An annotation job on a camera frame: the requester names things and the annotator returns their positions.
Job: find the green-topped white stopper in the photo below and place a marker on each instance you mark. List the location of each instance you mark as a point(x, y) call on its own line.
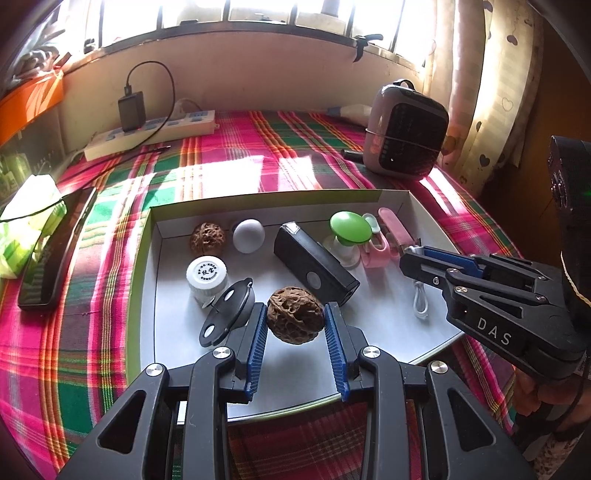
point(348, 228)

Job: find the pink clip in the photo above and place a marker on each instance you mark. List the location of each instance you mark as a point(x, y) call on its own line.
point(374, 248)

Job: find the heart print curtain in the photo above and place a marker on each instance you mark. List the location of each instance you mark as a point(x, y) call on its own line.
point(503, 69)

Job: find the black window clip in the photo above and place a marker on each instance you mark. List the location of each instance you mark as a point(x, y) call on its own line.
point(364, 44)

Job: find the window with metal bars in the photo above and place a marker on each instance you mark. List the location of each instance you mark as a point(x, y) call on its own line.
point(277, 14)

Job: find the brown walnut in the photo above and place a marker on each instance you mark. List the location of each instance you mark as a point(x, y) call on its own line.
point(207, 236)
point(295, 314)

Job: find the white power strip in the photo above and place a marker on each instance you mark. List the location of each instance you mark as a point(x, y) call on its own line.
point(152, 131)

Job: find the black oval device white buttons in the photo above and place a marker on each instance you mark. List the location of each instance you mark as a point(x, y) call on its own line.
point(228, 309)

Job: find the orange tray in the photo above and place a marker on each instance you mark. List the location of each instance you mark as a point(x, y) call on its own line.
point(32, 104)

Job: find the shallow cardboard box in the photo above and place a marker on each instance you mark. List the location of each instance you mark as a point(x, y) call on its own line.
point(392, 297)

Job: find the plaid tablecloth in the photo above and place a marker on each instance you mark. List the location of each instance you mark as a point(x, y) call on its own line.
point(115, 194)

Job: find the green and white packet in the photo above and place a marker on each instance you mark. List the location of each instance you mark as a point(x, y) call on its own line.
point(23, 226)

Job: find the white tube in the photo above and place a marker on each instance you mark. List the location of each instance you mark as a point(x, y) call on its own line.
point(351, 110)

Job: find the black charger adapter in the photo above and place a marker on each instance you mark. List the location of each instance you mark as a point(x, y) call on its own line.
point(131, 110)

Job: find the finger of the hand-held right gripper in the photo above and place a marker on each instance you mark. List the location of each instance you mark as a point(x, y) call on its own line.
point(425, 272)
point(498, 277)

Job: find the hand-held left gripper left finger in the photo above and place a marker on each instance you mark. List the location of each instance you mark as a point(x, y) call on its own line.
point(256, 350)

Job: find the black rectangular flashlight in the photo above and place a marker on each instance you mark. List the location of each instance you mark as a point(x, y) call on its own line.
point(316, 267)

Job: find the white knob stopper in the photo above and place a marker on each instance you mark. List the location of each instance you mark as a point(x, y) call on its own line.
point(249, 235)

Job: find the small grey heater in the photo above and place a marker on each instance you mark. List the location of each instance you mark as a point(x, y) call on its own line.
point(406, 134)

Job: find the black smartphone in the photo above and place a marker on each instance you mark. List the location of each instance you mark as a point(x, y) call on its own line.
point(55, 258)

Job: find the white round bottle cap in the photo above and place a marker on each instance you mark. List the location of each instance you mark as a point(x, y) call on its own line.
point(207, 276)

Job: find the person's right hand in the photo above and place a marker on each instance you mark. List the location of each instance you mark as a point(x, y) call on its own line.
point(542, 397)

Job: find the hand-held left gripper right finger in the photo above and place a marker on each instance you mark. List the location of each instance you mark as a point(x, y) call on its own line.
point(334, 350)

